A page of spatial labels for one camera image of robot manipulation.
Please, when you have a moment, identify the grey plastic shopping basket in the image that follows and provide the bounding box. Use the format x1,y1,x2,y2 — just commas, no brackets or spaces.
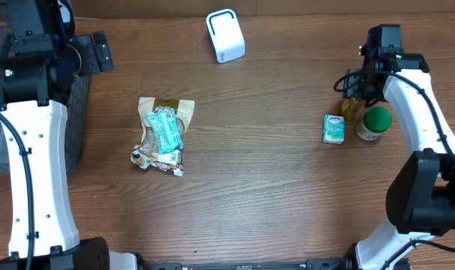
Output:
0,1,90,175

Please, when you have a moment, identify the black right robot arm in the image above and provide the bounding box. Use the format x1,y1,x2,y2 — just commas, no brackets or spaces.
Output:
339,24,455,269

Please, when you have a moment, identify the small teal tissue pack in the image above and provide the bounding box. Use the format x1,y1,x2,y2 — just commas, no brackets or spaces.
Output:
322,115,345,144

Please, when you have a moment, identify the colourful snack packet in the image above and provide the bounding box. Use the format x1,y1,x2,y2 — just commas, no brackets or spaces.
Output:
131,150,184,177

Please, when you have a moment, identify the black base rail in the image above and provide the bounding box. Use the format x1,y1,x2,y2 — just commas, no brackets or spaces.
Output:
138,257,358,270

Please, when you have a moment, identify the green lid Knorr jar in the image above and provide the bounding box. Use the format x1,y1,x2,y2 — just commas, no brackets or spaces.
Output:
356,106,393,141

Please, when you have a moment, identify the white barcode scanner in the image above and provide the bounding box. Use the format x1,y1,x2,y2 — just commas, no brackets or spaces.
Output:
206,8,246,64

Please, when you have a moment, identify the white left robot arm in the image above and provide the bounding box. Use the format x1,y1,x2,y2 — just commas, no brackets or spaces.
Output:
0,1,142,269

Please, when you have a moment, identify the clear bottle silver cap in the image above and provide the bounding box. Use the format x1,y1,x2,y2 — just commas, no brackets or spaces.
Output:
341,97,366,121

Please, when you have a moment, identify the brown white snack bag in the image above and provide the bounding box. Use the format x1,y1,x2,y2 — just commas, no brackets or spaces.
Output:
136,97,195,155

